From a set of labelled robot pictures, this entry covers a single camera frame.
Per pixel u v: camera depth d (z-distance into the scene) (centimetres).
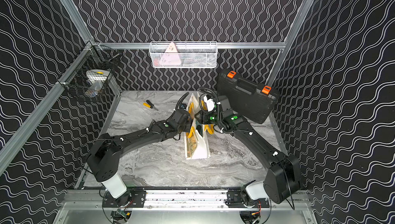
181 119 67
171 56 90
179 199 76
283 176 40
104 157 47
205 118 69
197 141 72
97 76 80
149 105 113
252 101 88
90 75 80
